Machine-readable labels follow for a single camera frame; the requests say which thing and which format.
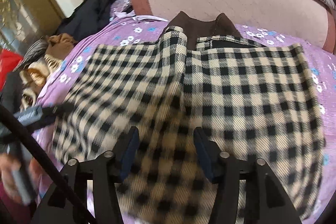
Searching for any black cream plaid coat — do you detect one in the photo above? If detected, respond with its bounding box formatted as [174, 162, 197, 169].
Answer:
[51, 10, 326, 224]

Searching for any tan brown clothes pile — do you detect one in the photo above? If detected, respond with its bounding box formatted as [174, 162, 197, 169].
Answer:
[14, 33, 77, 111]

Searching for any person's left hand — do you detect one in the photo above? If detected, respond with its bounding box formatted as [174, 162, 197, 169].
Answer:
[0, 152, 49, 205]

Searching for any red cloth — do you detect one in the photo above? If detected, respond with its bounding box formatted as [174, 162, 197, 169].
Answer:
[0, 49, 23, 90]

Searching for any wooden glass cabinet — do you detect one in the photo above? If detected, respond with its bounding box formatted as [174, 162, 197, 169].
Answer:
[1, 0, 65, 55]

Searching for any dark navy garment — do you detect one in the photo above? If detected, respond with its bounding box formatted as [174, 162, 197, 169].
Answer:
[54, 0, 116, 41]

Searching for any black cable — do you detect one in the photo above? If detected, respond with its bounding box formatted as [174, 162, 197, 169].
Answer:
[0, 104, 98, 224]

